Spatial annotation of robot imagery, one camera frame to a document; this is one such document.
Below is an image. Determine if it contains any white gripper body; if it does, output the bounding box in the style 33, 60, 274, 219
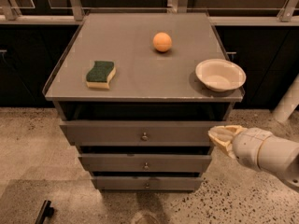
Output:
232, 128, 273, 171

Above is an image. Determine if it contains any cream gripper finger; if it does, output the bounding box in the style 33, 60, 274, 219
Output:
208, 125, 245, 140
208, 133, 236, 159

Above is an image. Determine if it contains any grey top drawer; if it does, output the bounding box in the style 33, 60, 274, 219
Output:
60, 120, 224, 147

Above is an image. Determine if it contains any grey drawer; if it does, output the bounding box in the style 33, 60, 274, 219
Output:
93, 176, 202, 191
60, 120, 224, 147
78, 154, 211, 173

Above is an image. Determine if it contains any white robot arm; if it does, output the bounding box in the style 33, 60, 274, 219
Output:
207, 76, 299, 192

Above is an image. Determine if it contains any grey metal drawer cabinet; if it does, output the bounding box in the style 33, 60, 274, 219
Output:
44, 13, 244, 181

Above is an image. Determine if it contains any grey middle drawer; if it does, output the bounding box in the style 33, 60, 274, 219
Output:
78, 154, 211, 173

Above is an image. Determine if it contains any grey bottom drawer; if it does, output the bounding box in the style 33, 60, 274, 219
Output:
93, 176, 202, 191

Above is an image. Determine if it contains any white paper bowl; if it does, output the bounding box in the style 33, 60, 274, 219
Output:
195, 59, 247, 92

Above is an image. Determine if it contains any orange ball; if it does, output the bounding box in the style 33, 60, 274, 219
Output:
152, 33, 172, 52

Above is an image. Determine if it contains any green yellow sponge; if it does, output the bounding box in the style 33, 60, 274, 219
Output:
86, 61, 116, 89

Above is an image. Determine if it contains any black object on floor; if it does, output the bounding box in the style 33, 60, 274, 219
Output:
35, 200, 54, 224

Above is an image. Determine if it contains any metal railing frame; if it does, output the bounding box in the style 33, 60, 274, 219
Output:
0, 0, 299, 26

